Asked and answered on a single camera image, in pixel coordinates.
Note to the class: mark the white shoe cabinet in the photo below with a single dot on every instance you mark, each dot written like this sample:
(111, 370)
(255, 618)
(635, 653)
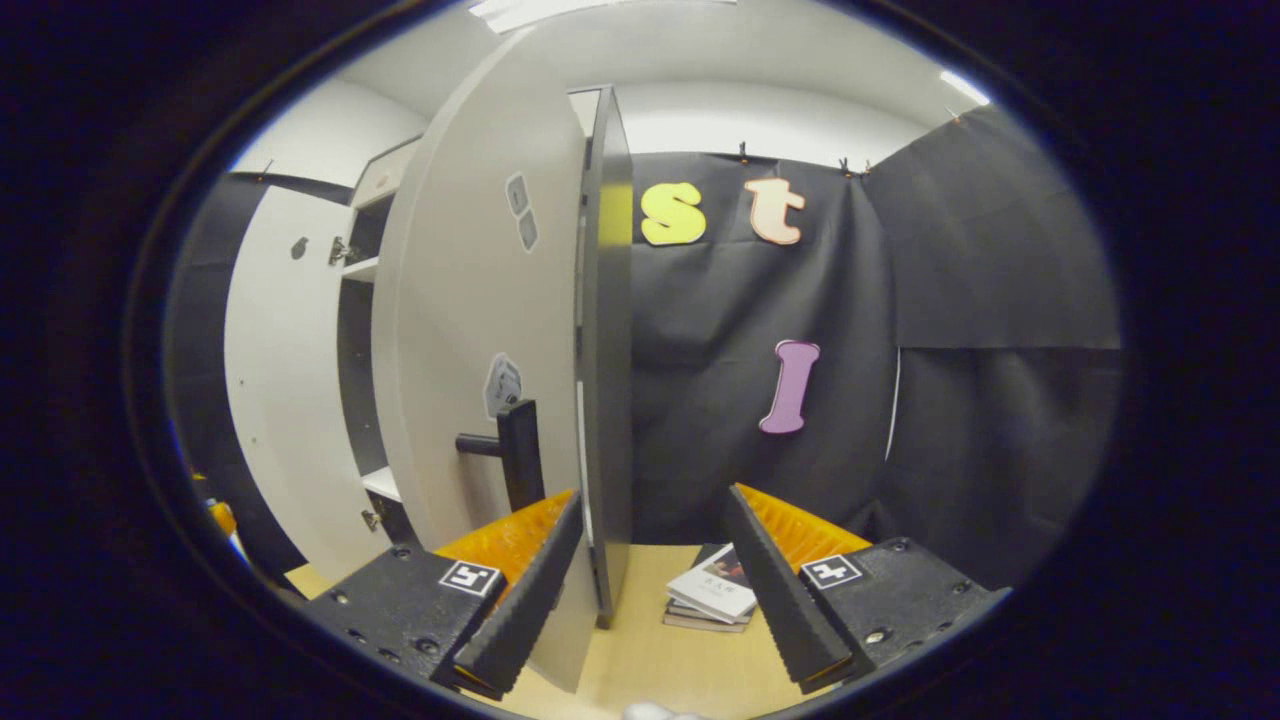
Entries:
(608, 350)

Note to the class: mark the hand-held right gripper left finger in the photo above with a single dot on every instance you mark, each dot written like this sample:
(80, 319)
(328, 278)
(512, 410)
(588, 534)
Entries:
(530, 600)

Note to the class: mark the white cabinet drawer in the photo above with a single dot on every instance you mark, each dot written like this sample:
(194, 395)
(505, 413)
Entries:
(378, 180)

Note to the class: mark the white portrait book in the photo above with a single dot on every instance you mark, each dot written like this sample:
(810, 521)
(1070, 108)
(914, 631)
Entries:
(712, 590)

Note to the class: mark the black backdrop cloth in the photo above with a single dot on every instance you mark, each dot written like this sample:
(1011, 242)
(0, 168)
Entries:
(960, 420)

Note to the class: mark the grey book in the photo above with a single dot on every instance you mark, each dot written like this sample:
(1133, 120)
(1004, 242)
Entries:
(700, 620)

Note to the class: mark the white shoe cabinet door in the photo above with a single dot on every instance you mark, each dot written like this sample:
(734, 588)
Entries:
(470, 300)
(290, 400)

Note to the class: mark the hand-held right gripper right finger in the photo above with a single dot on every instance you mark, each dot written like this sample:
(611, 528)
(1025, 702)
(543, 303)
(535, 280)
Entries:
(775, 590)

